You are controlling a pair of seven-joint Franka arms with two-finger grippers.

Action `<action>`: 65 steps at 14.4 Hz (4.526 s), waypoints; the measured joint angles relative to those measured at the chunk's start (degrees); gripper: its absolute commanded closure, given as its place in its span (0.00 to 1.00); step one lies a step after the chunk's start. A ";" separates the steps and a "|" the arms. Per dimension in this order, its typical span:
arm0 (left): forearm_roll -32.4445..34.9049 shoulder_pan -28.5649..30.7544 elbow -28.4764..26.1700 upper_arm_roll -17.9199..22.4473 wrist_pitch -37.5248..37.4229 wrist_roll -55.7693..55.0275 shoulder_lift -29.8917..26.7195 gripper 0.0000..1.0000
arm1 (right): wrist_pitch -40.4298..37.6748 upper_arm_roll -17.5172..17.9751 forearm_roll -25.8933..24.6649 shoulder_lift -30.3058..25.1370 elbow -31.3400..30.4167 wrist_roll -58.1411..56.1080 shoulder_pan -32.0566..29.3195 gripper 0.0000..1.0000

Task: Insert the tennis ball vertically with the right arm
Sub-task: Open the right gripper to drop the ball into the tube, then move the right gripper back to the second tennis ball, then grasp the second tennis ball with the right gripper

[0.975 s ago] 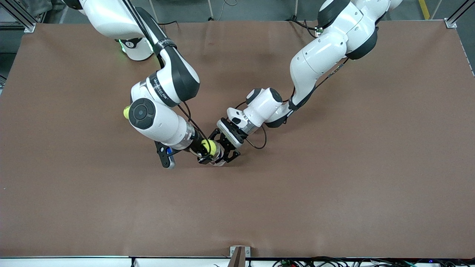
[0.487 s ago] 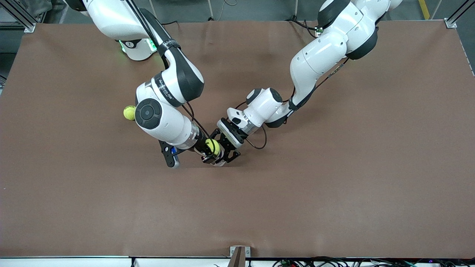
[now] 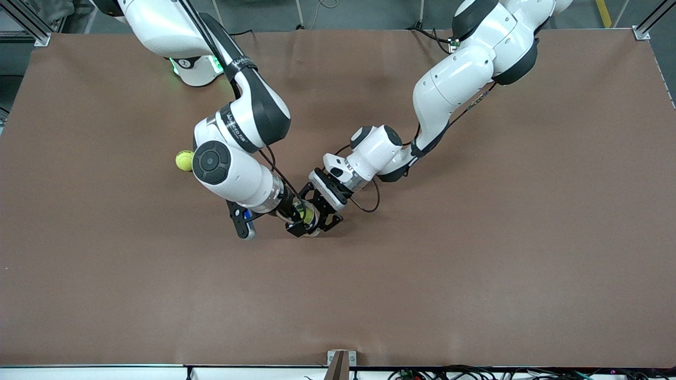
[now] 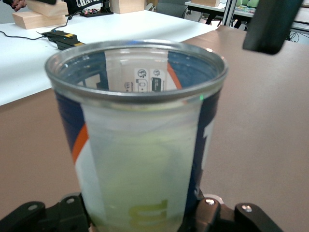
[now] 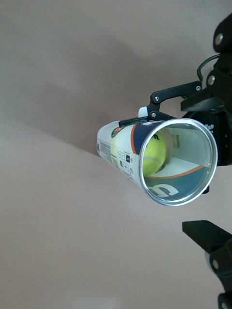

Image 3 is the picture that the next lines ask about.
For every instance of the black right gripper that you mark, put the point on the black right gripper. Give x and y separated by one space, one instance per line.
287 205

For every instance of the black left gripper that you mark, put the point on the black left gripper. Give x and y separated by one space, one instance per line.
320 201

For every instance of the yellow tennis ball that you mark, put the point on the yellow tennis ball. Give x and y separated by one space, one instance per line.
306 215
184 161

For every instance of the clear plastic tennis ball can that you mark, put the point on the clear plastic tennis ball can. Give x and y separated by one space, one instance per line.
316 232

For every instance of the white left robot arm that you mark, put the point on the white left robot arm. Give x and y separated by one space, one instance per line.
454 84

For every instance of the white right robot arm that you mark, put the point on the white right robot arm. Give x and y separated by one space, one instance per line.
232 174

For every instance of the table cover sheet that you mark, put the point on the table cover sheet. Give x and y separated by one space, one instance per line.
338 290

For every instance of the thin metal stand leg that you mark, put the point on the thin metal stand leg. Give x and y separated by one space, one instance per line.
299 13
217 13
421 13

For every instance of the metal base connector plate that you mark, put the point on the metal base connector plate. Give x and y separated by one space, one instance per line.
454 45

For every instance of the metal table edge bracket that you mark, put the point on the metal table edge bracket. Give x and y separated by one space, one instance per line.
353 359

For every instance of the white table frame edge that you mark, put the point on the white table frame edge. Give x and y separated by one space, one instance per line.
105 373

